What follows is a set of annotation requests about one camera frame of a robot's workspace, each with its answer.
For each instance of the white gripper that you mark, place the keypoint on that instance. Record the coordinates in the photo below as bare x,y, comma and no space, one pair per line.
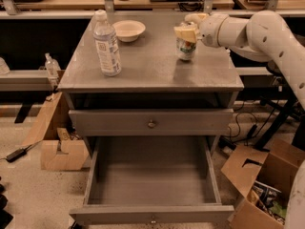
209,30

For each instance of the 7up soda can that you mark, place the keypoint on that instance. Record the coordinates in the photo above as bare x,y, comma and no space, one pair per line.
185,50

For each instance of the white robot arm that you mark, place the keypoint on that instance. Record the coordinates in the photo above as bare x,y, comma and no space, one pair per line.
263,37

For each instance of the grey drawer cabinet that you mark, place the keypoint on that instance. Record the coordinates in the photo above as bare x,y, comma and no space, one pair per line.
152,76

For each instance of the closed grey top drawer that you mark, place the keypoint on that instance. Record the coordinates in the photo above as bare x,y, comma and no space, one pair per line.
151,122

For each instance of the open grey middle drawer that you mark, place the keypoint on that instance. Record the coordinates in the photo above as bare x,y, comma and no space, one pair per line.
151,179

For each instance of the white bowl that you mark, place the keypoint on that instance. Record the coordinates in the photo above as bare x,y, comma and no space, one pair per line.
128,30

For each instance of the clear plastic water bottle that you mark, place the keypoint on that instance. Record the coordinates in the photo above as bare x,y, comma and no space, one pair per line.
106,44

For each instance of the small bottle on shelf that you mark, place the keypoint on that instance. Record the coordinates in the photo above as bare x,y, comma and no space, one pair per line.
52,65

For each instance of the open cardboard box right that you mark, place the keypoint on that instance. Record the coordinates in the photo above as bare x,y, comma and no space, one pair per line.
281,168

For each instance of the cardboard box left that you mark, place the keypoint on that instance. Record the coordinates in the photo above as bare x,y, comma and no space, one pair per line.
60,151

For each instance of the black power adapter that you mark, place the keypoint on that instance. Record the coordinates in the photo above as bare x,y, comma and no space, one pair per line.
15,155

